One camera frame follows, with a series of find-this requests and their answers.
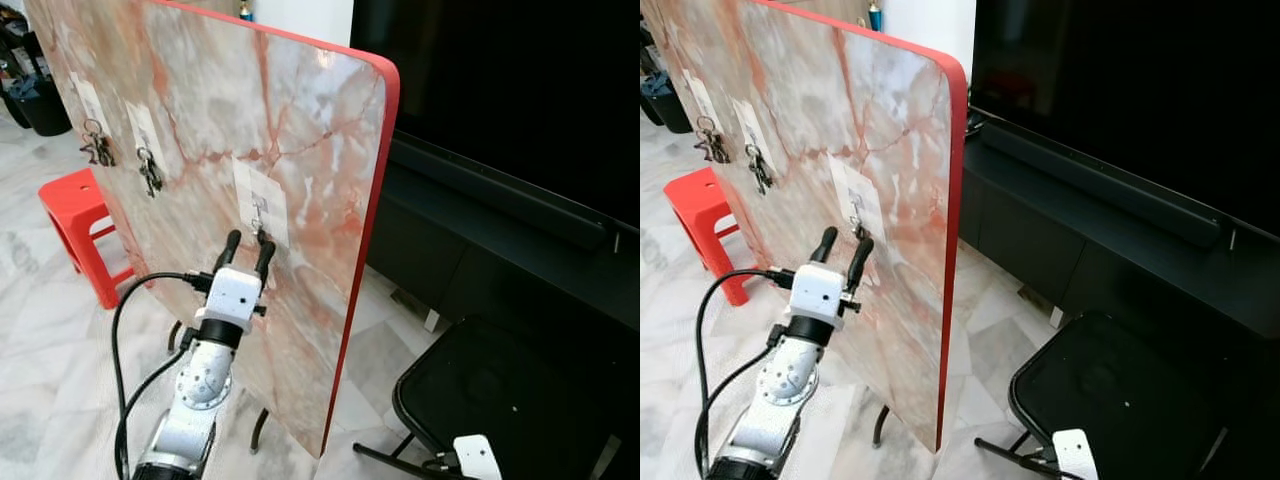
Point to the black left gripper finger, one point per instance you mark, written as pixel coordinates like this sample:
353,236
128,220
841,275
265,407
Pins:
229,250
860,265
826,245
265,260

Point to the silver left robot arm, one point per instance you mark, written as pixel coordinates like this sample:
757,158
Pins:
785,385
200,390

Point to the white adhesive hook patch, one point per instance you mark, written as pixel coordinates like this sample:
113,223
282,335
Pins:
275,195
748,122
143,125
868,190
88,100
703,98

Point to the dark key bunch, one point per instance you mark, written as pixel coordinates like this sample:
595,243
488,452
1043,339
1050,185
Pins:
150,175
760,172

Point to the marble pattern folding table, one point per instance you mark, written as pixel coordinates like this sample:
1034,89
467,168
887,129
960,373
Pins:
850,110
250,130

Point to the red plastic stool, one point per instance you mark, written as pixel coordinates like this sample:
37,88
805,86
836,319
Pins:
70,205
695,205

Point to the key bunch with purple tag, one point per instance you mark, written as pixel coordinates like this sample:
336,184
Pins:
712,145
97,148

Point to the black bag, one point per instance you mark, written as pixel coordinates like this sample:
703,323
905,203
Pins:
40,105
665,105

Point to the blue gold trophy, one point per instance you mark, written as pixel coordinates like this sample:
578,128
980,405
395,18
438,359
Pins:
876,14
245,10

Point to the black soundbar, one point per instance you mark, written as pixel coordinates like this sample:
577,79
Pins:
500,195
1100,180

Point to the black folding chair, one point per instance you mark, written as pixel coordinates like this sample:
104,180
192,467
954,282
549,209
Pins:
500,390
1130,390

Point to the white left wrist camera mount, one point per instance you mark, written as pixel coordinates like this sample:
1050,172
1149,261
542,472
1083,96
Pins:
815,295
232,295

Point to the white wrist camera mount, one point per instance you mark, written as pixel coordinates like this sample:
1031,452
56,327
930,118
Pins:
478,458
815,295
1076,455
232,295

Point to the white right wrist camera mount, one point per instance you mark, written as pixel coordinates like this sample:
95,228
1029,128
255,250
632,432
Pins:
1076,455
478,458

